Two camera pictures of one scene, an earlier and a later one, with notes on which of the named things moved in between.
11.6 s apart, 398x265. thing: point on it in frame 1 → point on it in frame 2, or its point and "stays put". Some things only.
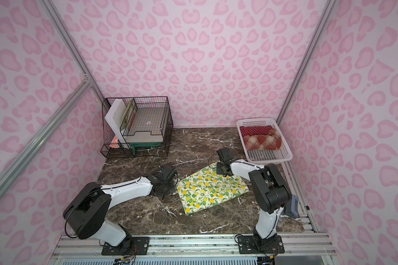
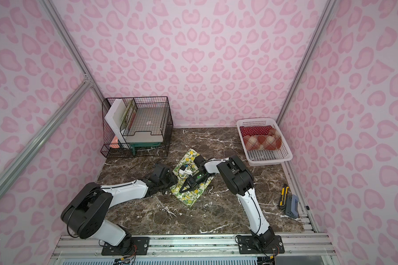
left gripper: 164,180 stays put
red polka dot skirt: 255,130 stays put
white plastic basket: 281,153 stays put
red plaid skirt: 271,141 stays put
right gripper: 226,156 → 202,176
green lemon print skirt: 207,187 → 184,167
